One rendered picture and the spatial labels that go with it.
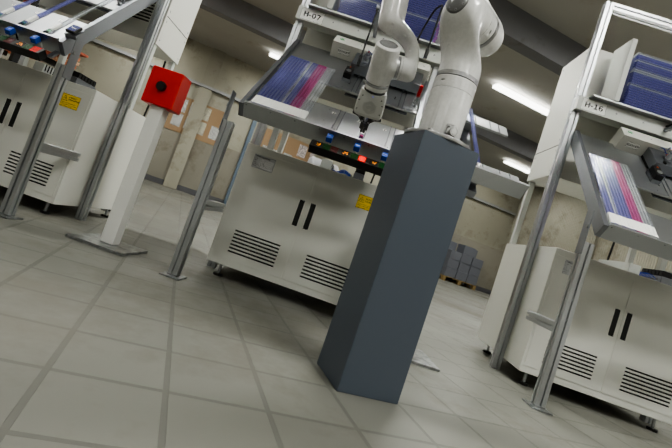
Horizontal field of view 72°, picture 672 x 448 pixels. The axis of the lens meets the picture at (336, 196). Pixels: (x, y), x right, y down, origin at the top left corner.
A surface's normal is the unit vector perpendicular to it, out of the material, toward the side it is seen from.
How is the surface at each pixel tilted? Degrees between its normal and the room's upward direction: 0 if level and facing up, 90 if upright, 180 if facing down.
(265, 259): 90
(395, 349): 90
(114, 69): 90
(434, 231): 90
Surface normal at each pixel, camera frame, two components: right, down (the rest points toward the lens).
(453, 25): -0.73, 0.35
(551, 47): 0.32, 0.04
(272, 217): -0.03, -0.07
